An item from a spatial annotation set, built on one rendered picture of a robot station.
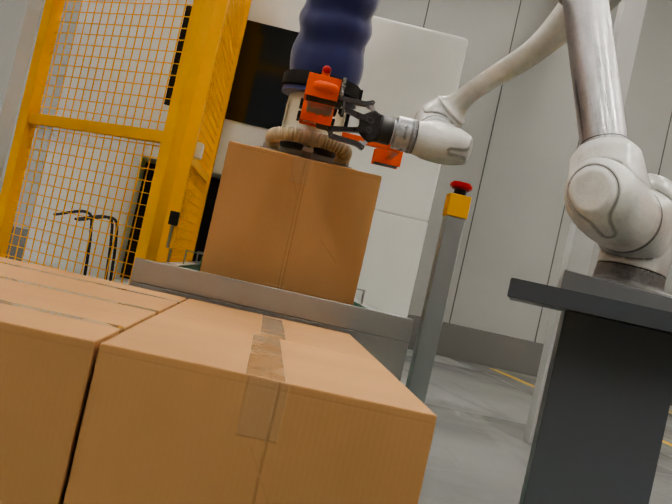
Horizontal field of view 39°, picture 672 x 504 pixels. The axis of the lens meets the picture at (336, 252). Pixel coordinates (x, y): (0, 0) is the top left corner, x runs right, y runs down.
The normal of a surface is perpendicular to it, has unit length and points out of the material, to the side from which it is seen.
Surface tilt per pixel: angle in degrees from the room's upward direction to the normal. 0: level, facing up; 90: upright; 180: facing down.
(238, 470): 90
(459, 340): 90
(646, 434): 90
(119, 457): 90
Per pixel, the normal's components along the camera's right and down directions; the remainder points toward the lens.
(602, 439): -0.19, -0.07
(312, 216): 0.07, 0.00
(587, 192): -0.57, -0.14
